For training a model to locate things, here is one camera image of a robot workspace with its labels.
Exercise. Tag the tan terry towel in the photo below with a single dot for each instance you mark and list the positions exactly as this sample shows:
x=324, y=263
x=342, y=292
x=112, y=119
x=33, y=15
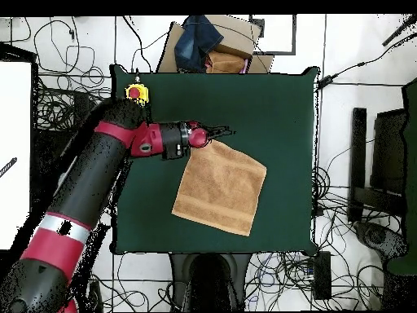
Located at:
x=221, y=189

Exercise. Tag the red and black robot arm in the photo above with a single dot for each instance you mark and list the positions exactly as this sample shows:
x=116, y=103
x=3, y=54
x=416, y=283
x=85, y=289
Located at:
x=84, y=189

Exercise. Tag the dark green table cloth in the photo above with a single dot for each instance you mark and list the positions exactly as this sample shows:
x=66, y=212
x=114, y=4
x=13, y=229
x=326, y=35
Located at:
x=260, y=107

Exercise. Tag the orange-brown folded cloth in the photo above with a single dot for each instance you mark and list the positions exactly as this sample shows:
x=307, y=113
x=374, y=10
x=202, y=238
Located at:
x=226, y=62

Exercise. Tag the yellow emergency stop button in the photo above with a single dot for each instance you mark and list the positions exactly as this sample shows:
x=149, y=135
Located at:
x=138, y=91

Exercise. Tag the blue denim jeans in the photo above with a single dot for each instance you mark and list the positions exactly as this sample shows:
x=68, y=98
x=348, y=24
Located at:
x=195, y=42

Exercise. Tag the brown cardboard box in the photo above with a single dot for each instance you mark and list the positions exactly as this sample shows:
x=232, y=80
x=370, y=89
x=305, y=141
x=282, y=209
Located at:
x=237, y=36

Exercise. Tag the black floor bar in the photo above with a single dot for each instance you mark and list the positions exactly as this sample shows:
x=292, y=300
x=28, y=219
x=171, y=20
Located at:
x=357, y=163

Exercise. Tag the black equipment rack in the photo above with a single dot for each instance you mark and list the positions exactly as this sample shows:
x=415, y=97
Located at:
x=49, y=146

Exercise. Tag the black power box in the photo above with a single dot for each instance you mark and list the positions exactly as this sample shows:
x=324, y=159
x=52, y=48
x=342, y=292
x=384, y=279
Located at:
x=322, y=277

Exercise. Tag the white board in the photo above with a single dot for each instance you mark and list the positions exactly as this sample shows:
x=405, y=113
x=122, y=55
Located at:
x=14, y=156

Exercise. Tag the dark grey stand base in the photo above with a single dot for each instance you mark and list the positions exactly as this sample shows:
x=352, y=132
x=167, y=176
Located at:
x=378, y=236

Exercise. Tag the black striped rod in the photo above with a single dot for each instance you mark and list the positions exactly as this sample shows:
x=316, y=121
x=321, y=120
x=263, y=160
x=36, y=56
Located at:
x=8, y=167

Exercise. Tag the black square frame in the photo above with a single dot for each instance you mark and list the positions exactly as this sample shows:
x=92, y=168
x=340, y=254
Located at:
x=294, y=36

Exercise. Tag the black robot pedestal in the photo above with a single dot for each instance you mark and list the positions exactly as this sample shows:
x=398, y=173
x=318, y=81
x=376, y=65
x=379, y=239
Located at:
x=208, y=280

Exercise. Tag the black stand frame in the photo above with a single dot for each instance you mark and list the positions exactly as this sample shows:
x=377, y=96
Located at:
x=389, y=153

